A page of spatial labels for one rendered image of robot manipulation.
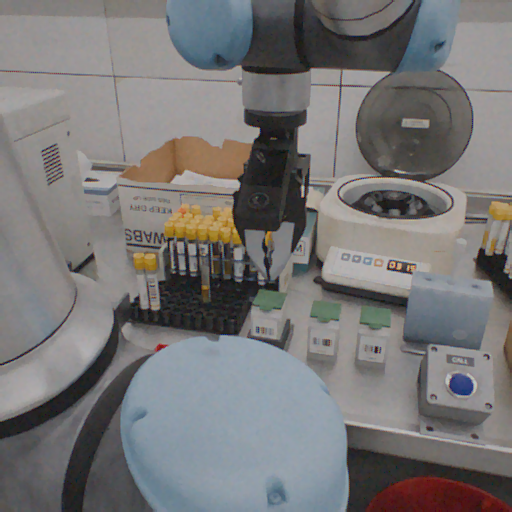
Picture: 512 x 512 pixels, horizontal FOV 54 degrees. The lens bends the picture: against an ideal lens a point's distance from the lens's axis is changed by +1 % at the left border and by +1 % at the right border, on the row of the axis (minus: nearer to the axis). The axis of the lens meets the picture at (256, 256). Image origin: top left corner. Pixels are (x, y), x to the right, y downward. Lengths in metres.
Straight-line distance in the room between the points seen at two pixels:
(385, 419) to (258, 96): 0.39
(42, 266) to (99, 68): 1.05
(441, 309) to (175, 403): 0.51
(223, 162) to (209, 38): 0.74
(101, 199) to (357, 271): 0.59
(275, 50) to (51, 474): 0.33
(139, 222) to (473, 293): 0.58
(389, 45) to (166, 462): 0.31
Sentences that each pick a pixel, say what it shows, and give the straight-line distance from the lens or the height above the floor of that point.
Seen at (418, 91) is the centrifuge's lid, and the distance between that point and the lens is 1.10.
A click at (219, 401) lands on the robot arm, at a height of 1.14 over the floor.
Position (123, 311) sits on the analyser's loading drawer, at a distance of 0.74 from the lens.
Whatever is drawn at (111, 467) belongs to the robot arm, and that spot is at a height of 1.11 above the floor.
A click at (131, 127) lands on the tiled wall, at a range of 1.29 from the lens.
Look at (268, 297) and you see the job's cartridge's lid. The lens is 0.68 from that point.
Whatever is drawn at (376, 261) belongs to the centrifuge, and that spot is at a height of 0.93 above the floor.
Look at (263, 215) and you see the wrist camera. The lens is 0.50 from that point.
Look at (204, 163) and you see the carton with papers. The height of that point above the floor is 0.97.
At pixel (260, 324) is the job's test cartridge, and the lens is 0.67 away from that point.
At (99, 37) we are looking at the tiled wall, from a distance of 1.29.
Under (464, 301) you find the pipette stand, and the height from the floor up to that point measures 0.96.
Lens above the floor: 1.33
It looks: 28 degrees down
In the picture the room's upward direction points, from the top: straight up
